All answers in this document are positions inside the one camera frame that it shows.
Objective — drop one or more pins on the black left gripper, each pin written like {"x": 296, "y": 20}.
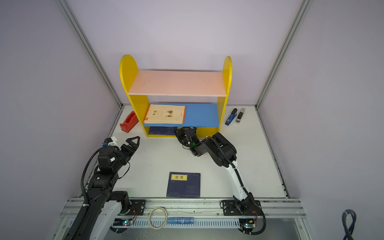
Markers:
{"x": 131, "y": 143}

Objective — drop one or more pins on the small dark blue poetry book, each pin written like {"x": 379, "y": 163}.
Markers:
{"x": 163, "y": 131}

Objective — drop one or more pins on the red-edged beige reading book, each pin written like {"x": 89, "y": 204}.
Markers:
{"x": 165, "y": 114}

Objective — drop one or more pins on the large dark blue book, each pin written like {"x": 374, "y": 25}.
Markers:
{"x": 184, "y": 185}

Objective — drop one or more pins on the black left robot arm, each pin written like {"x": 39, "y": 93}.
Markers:
{"x": 102, "y": 204}

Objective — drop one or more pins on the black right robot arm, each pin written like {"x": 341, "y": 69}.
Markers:
{"x": 224, "y": 154}

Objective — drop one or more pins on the red tape dispenser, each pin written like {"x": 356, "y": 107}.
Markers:
{"x": 130, "y": 121}

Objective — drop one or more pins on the yellow blue pink bookshelf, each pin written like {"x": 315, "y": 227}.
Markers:
{"x": 205, "y": 94}

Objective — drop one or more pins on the masking tape roll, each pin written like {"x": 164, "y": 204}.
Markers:
{"x": 157, "y": 218}

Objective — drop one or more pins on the blue label strip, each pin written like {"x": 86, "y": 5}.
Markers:
{"x": 181, "y": 221}

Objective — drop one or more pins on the blue stapler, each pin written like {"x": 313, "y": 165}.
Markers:
{"x": 231, "y": 117}

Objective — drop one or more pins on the grey black stapler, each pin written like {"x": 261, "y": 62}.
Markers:
{"x": 240, "y": 115}

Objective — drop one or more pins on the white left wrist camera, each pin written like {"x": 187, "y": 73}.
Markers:
{"x": 112, "y": 141}

